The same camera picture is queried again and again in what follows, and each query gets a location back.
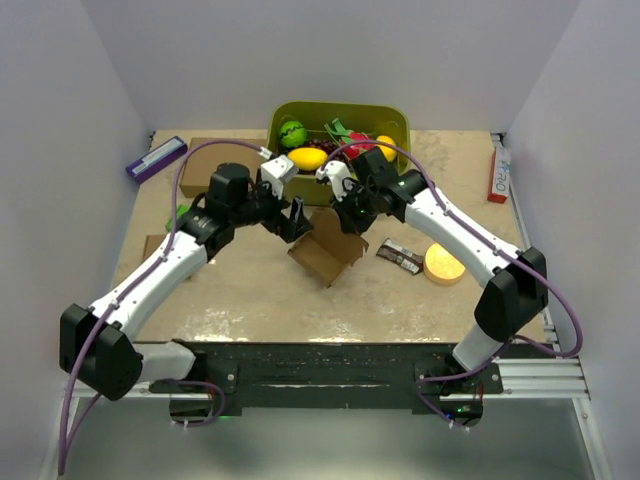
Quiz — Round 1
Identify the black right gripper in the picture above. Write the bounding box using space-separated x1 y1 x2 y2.
331 180 380 236

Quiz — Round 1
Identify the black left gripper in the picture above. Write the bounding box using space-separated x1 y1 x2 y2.
230 174 313 242

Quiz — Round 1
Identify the brown snack wrapper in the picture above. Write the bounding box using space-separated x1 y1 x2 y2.
376 238 424 275

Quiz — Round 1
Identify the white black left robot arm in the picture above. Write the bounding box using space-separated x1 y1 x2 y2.
59 156 312 401

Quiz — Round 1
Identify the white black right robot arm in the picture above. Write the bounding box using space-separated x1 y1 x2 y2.
316 148 548 393

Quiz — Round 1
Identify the large closed cardboard box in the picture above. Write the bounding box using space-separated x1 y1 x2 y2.
179 144 264 198

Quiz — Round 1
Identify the green small box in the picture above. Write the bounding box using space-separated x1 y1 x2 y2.
165 204 190 233

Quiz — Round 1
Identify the purple rectangular box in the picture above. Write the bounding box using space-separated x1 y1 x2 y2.
125 136 188 185

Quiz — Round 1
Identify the small brown cardboard box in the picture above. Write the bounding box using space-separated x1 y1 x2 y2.
141 234 197 281

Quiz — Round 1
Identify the red white toothpaste box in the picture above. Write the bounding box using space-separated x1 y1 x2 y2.
487 145 511 204

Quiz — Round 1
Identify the yellow toy mango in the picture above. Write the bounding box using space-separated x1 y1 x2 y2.
287 147 328 172

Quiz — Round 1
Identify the yellow toy lemon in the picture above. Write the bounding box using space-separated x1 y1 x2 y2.
376 135 397 163

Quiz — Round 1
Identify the green toy watermelon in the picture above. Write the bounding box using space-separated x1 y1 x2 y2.
279 120 308 149

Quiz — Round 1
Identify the dark toy grapes bunch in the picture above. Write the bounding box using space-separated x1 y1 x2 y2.
304 139 337 155

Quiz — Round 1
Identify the pink toy dragon fruit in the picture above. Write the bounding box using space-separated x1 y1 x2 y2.
324 118 375 163

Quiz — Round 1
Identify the olive green plastic bin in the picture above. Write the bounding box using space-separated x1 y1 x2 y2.
267 100 411 206

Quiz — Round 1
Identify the round yellow sponge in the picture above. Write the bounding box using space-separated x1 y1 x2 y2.
423 243 466 286

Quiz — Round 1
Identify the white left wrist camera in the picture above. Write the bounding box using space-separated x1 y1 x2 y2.
260 155 299 199

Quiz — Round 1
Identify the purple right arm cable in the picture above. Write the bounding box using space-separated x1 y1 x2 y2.
324 139 585 433

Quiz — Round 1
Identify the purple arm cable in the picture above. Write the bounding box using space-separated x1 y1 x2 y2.
57 139 271 477
324 139 585 433

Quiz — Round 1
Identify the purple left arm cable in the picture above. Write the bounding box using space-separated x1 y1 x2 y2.
57 139 271 477

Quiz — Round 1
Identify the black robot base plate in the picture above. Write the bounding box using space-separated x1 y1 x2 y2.
150 342 503 415

